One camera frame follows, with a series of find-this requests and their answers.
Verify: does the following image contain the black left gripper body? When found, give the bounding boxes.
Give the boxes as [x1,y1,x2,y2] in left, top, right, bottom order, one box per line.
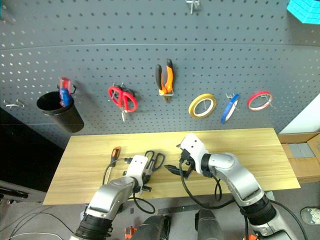
[141,162,154,186]

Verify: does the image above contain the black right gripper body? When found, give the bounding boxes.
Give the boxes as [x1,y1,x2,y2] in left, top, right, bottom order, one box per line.
[178,148,196,180]

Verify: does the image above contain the yellow tape roll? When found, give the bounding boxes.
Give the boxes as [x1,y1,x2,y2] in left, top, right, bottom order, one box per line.
[187,93,218,119]

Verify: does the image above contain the blue tape roll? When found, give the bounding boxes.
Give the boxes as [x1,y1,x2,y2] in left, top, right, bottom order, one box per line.
[220,93,241,125]

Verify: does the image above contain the black pegboard hook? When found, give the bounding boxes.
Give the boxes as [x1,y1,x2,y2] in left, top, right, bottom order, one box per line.
[119,82,137,98]

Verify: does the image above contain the red tape roll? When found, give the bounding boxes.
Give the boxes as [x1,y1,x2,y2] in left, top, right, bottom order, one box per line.
[247,90,273,113]

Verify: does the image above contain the grey metal pegboard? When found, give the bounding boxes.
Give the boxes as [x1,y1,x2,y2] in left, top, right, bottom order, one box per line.
[0,0,320,151]

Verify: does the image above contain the orange black screwdriver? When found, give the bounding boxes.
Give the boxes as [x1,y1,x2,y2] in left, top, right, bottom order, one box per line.
[103,146,122,186]

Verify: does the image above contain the dark rounded shape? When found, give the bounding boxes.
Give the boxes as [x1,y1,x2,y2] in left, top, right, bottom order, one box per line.
[194,208,224,240]
[135,214,172,240]

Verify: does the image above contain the orange black pliers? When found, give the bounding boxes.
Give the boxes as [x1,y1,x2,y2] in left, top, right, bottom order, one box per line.
[155,58,175,104]

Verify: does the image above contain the black plastic cup holder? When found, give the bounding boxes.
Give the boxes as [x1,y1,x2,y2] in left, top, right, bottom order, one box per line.
[36,91,85,134]

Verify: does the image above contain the grey foam insert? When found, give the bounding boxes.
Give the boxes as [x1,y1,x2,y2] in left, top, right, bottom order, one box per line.
[288,142,316,159]

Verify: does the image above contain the brown cardboard box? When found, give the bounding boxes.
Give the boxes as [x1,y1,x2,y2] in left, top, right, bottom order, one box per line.
[277,132,320,185]

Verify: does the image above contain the black cabinet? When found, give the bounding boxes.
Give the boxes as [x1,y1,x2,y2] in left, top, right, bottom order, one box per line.
[0,106,66,194]

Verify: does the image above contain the grey patterned shoe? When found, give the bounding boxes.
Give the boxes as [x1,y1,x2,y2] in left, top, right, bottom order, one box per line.
[299,206,320,226]

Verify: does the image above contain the teal foam block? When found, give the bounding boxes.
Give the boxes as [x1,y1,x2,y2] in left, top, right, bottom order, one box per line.
[286,0,320,25]

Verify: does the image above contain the black handled scissors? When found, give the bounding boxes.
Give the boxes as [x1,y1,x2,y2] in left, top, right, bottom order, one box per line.
[144,150,166,174]

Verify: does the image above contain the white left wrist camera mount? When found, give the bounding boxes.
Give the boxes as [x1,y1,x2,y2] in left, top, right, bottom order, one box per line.
[124,154,149,187]

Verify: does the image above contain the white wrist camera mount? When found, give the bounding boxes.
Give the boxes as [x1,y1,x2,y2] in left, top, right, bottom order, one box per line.
[179,132,210,174]
[124,154,149,187]

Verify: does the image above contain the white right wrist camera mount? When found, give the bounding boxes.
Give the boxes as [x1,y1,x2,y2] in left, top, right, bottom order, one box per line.
[179,132,210,174]

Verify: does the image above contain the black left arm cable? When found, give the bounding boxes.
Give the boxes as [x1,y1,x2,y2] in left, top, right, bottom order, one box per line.
[102,157,156,215]

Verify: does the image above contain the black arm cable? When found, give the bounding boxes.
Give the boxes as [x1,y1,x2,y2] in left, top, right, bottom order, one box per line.
[179,159,249,210]
[102,157,156,215]

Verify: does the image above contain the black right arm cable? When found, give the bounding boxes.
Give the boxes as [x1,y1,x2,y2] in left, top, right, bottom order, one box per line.
[179,159,249,210]

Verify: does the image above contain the red handled scissors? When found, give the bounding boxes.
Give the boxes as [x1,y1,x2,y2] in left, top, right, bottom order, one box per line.
[107,85,139,123]

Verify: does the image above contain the blue handled tool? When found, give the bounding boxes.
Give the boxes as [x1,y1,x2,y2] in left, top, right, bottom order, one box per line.
[59,87,74,108]

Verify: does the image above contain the black floor cable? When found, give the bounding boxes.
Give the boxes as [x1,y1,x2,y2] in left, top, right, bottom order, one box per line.
[0,211,74,234]

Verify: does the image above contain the white floor cable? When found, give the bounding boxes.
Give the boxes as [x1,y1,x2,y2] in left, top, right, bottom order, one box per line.
[0,231,76,240]

